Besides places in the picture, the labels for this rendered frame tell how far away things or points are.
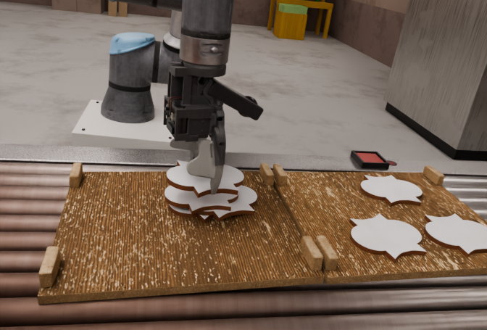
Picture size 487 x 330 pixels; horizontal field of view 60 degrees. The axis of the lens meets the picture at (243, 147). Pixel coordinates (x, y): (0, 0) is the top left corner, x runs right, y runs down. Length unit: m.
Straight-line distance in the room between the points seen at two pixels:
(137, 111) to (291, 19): 8.10
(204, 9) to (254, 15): 9.99
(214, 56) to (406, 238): 0.47
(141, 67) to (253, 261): 0.67
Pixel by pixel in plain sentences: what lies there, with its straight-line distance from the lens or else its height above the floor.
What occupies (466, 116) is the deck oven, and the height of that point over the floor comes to 0.41.
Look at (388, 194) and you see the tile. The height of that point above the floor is 0.95.
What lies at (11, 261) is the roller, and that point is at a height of 0.92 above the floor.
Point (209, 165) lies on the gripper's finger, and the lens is 0.68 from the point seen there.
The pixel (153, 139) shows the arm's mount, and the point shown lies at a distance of 1.11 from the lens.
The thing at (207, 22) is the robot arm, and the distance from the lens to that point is 0.62.
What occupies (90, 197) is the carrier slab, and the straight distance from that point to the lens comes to 0.83.
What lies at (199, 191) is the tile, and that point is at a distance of 0.69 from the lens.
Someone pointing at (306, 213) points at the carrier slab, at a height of 0.94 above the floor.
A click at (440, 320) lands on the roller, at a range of 0.72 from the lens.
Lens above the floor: 1.36
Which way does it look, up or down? 24 degrees down
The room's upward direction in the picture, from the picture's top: 7 degrees clockwise
